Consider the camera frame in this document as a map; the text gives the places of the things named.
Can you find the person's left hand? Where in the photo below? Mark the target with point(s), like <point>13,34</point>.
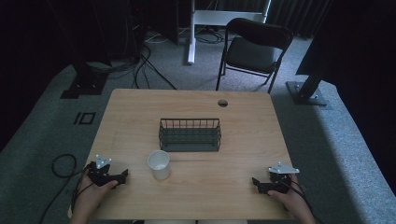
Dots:
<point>90,199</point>

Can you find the black folding chair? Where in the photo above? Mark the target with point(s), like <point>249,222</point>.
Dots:
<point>253,53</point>

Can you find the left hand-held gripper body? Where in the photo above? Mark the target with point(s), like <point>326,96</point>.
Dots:
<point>100,174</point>

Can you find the white cup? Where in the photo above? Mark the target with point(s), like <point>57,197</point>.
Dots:
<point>159,165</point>

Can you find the person's right hand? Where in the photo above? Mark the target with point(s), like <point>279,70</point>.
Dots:
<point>291,200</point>

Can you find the white desk frame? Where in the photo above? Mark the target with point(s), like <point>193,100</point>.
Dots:
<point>194,18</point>

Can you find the black metal stand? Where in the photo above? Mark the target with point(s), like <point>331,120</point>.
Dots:
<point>306,91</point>
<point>85,82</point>

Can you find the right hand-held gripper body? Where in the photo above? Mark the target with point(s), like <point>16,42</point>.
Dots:
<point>279,179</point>

